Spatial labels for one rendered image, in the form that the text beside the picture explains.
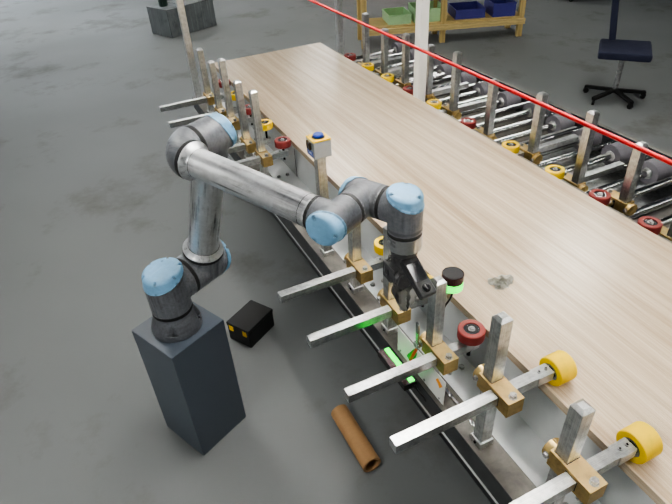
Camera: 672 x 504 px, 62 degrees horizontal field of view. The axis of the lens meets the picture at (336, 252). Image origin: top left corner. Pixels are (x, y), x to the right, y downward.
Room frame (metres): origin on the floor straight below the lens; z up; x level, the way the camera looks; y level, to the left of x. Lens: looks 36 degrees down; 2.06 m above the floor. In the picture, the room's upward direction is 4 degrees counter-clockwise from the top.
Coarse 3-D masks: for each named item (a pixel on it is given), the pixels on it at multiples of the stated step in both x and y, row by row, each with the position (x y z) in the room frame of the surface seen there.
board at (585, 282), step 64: (256, 64) 3.73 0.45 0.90; (320, 64) 3.65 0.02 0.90; (320, 128) 2.64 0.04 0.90; (384, 128) 2.59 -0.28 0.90; (448, 128) 2.54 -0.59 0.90; (448, 192) 1.93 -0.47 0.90; (512, 192) 1.90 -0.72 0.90; (576, 192) 1.87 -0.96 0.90; (448, 256) 1.51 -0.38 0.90; (512, 256) 1.49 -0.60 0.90; (576, 256) 1.46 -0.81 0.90; (640, 256) 1.44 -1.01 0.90; (576, 320) 1.16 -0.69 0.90; (640, 320) 1.15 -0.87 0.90; (576, 384) 0.93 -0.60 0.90; (640, 384) 0.92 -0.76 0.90
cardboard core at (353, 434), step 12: (336, 408) 1.54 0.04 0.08; (336, 420) 1.50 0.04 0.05; (348, 420) 1.48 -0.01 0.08; (348, 432) 1.42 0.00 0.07; (360, 432) 1.42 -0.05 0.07; (348, 444) 1.39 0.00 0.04; (360, 444) 1.36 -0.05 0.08; (360, 456) 1.31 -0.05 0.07; (372, 456) 1.30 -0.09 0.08; (372, 468) 1.29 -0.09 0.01
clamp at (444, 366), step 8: (424, 336) 1.17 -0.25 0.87; (424, 344) 1.15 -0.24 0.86; (440, 344) 1.13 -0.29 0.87; (424, 352) 1.14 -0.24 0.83; (432, 352) 1.11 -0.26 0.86; (440, 352) 1.10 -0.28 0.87; (448, 352) 1.10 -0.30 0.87; (440, 360) 1.07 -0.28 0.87; (448, 360) 1.07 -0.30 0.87; (456, 360) 1.07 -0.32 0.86; (440, 368) 1.07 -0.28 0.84; (448, 368) 1.06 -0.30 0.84; (456, 368) 1.07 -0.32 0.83
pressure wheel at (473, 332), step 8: (464, 320) 1.19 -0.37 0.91; (472, 320) 1.18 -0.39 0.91; (464, 328) 1.16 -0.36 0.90; (472, 328) 1.15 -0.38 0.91; (480, 328) 1.15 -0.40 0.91; (464, 336) 1.12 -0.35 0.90; (472, 336) 1.12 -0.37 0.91; (480, 336) 1.12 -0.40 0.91; (464, 344) 1.12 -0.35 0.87; (472, 344) 1.11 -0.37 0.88
